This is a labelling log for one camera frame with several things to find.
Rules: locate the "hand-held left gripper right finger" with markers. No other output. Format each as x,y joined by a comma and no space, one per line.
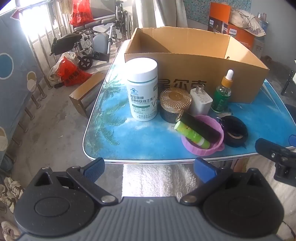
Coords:
203,169

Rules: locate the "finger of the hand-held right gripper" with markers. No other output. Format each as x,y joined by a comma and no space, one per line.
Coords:
283,155
292,140

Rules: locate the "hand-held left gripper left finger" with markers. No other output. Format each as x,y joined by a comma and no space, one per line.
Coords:
93,168

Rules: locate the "pink plastic lid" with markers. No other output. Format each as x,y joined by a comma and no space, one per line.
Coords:
196,150

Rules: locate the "green lip balm tube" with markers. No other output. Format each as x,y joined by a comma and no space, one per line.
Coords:
192,135

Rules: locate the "black key case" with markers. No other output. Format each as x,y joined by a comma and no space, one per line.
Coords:
203,129

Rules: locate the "black tape roll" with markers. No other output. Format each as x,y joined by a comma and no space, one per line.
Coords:
233,122

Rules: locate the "white charger plug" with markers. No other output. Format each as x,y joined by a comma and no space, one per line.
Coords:
200,104

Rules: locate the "green dropper bottle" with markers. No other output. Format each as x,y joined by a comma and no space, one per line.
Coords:
220,97

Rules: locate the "gold lid jar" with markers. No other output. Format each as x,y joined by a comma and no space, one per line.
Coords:
173,99

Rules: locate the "white pill bottle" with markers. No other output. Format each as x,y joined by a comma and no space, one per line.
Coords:
141,92

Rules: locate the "brown cardboard box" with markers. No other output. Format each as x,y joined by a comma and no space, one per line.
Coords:
185,74

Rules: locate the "black metal stand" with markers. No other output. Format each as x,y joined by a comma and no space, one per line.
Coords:
288,81

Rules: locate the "small wooden stool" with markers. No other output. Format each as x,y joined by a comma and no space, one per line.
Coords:
85,90

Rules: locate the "beige sneaker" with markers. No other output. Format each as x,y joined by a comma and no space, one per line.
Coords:
9,229
11,192

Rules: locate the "red plastic bag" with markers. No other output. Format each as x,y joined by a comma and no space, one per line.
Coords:
79,12
69,74

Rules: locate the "white small appliance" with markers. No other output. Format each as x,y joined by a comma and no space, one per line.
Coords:
259,47

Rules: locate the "white plastic bag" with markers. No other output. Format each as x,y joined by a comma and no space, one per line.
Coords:
54,74

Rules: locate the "blue spotted cloth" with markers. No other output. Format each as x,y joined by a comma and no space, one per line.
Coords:
13,92

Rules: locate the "orange appliance box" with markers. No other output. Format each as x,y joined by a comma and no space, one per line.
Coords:
240,37

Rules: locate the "folding wheelchair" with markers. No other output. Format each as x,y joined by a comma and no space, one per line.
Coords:
97,39

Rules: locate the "metal window railing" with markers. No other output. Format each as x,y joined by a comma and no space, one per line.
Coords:
39,51

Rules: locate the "grey curtain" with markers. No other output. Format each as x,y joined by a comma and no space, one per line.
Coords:
159,11

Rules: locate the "floral wall cloth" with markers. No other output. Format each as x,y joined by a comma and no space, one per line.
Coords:
196,10

